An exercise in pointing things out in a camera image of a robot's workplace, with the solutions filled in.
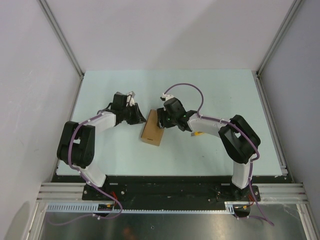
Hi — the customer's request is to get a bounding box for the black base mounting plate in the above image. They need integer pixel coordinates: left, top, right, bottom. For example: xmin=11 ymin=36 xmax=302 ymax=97
xmin=51 ymin=174 xmax=293 ymax=204

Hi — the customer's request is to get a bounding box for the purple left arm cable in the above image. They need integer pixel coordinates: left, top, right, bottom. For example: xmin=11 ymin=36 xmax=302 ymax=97
xmin=46 ymin=112 xmax=123 ymax=225

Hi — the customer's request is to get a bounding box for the aluminium frame post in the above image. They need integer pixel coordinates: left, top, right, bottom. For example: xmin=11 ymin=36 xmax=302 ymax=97
xmin=255 ymin=0 xmax=305 ymax=78
xmin=37 ymin=0 xmax=84 ymax=80

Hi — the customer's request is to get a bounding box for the white slotted cable duct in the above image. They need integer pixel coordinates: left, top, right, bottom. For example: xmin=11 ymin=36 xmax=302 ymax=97
xmin=46 ymin=202 xmax=235 ymax=215

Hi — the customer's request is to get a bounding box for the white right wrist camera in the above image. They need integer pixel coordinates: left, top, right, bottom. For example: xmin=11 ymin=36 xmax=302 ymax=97
xmin=160 ymin=93 xmax=174 ymax=102

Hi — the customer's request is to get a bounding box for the yellow utility knife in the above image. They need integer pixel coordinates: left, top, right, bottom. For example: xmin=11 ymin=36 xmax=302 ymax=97
xmin=191 ymin=131 xmax=204 ymax=137

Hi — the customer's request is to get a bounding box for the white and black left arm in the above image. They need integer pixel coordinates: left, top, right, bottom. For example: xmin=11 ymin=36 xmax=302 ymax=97
xmin=57 ymin=91 xmax=147 ymax=200

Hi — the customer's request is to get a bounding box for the aluminium frame post left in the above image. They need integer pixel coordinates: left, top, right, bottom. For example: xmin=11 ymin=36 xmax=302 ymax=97
xmin=37 ymin=0 xmax=84 ymax=80

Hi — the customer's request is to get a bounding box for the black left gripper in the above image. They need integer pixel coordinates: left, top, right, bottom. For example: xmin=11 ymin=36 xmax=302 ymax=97
xmin=121 ymin=103 xmax=146 ymax=125

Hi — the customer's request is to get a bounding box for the shiny metal front plate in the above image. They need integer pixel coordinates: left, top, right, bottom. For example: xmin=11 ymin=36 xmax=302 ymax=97
xmin=39 ymin=205 xmax=307 ymax=240

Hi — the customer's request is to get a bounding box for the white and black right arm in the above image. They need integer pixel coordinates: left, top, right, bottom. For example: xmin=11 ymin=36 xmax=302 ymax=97
xmin=156 ymin=96 xmax=261 ymax=201

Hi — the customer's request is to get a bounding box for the aluminium frame post right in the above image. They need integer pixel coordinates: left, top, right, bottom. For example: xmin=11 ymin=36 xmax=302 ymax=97
xmin=255 ymin=0 xmax=305 ymax=78

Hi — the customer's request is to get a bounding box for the brown cardboard express box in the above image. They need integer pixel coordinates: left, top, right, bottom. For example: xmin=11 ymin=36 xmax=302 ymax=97
xmin=140 ymin=109 xmax=164 ymax=147

